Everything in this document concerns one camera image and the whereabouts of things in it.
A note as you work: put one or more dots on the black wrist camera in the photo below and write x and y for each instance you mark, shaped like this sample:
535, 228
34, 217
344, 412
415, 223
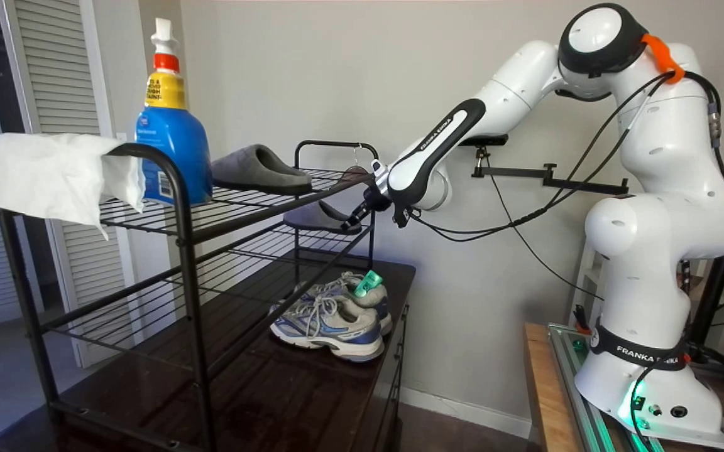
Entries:
402, 213

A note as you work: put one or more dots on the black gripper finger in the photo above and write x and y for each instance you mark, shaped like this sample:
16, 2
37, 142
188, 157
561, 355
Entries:
360, 211

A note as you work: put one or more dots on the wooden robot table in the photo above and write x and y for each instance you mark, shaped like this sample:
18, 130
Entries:
547, 393

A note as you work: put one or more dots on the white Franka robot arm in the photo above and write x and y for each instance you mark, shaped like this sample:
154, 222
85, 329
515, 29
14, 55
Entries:
673, 227

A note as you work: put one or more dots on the white folded cloth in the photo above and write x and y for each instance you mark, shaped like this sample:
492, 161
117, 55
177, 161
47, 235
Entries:
51, 171

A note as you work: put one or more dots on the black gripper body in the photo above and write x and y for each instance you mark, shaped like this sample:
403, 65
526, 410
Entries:
381, 188

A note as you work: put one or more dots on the black stereo camera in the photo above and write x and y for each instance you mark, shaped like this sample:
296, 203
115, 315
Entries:
490, 138

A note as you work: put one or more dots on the black metal shoe rack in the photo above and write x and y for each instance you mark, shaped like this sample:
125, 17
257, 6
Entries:
182, 252

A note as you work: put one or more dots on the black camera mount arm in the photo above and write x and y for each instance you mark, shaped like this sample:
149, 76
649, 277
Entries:
564, 179

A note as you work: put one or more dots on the blue spray bottle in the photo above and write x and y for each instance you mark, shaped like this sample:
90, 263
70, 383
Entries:
175, 142

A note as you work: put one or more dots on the grey blue sneaker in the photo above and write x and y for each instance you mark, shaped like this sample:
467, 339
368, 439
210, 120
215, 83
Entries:
327, 329
376, 310

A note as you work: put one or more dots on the grey bed slipper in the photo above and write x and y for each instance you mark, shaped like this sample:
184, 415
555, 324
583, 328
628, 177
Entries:
257, 171
314, 220

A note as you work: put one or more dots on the green clip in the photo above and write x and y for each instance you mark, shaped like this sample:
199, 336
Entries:
368, 284

